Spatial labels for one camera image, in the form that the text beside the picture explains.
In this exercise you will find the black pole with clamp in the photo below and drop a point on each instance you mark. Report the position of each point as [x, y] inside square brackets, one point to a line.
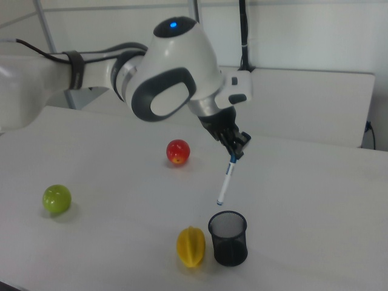
[244, 36]

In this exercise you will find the red toy apple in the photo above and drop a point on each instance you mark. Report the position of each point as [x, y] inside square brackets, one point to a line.
[178, 151]

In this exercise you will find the white marker pen blue cap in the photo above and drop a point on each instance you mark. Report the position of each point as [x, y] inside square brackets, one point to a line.
[225, 182]

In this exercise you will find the green toy apple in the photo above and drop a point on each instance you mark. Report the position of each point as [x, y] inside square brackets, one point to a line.
[56, 198]

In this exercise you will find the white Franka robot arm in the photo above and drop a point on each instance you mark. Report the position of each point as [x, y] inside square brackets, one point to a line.
[169, 69]

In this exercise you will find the black mesh pen cup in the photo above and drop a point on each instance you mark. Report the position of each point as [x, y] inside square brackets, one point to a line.
[230, 245]

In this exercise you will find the grey partition frame post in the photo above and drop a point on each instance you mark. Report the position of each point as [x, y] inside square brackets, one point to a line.
[196, 9]

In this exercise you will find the grey slanted frame post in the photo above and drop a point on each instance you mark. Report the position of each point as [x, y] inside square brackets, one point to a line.
[45, 27]

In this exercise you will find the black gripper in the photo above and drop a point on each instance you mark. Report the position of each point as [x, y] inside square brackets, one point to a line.
[221, 121]

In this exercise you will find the yellow toy starfruit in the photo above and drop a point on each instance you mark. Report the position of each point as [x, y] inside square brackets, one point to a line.
[191, 247]

